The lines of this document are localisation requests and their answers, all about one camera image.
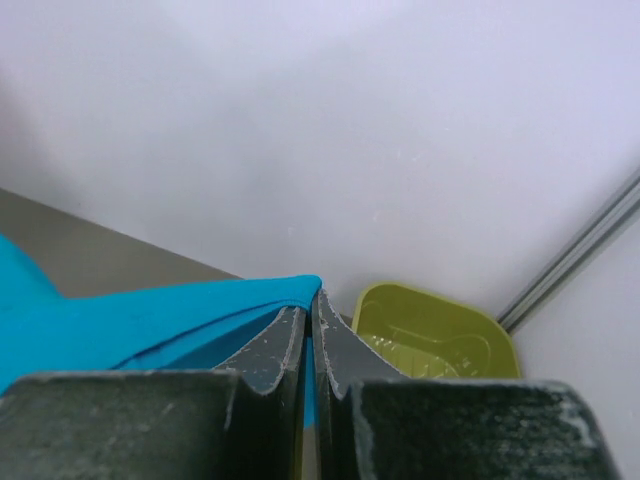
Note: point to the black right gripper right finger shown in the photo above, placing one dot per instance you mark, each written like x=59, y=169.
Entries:
x=373, y=422

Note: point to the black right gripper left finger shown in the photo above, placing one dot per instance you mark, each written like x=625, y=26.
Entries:
x=240, y=420

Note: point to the turquoise t-shirt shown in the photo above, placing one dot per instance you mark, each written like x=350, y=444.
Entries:
x=190, y=326

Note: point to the green plastic basket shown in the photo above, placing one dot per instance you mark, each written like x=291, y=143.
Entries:
x=425, y=335

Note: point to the right aluminium corner post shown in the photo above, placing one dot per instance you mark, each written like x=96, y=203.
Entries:
x=607, y=222

